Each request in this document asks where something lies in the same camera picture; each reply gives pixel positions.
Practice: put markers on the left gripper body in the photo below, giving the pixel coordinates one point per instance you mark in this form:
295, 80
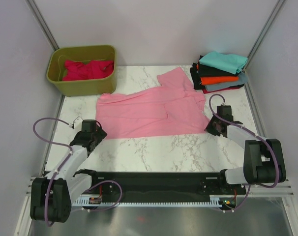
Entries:
99, 136

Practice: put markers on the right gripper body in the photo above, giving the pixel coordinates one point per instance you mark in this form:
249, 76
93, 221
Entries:
212, 127

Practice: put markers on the pink t shirt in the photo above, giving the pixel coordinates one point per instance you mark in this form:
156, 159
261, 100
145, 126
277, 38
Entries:
172, 108

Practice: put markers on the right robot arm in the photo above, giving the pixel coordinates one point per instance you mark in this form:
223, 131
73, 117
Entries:
263, 162

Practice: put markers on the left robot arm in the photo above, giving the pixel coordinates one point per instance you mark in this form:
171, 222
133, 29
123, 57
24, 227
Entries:
52, 196

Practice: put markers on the crimson folded t shirt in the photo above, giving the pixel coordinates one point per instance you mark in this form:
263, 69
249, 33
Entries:
224, 89

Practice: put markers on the orange folded t shirt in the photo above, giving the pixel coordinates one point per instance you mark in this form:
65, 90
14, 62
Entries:
217, 80

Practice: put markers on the black bottom folded t shirt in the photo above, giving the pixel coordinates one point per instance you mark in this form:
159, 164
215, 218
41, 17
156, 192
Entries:
196, 78

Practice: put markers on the black folded t shirt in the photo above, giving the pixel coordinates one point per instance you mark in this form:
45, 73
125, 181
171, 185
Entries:
196, 78
207, 71

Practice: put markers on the grey folded t shirt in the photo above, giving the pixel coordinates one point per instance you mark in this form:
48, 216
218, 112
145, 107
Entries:
242, 79

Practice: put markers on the teal folded t shirt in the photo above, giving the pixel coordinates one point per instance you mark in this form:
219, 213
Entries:
231, 63

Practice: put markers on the red t shirt in bin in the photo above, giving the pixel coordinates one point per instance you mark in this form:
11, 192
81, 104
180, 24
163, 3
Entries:
94, 69

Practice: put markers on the olive green plastic bin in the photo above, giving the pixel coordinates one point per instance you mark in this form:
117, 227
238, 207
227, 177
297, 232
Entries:
56, 70

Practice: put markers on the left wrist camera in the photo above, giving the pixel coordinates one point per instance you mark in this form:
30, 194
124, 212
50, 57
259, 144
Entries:
90, 125

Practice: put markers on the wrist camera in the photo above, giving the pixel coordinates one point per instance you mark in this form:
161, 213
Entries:
90, 125
225, 112

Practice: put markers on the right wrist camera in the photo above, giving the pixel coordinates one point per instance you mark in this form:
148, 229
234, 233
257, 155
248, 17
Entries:
225, 112

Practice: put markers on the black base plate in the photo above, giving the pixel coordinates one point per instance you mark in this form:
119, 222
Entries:
161, 186

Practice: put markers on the white slotted cable duct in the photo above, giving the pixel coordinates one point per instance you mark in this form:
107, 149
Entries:
213, 201

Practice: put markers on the right aluminium frame post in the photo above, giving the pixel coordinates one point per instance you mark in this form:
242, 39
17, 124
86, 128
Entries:
267, 26

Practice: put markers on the aluminium frame post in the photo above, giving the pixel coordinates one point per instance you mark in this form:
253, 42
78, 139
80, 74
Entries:
267, 26
41, 21

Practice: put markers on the left aluminium frame post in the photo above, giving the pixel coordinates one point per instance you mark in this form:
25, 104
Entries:
41, 21

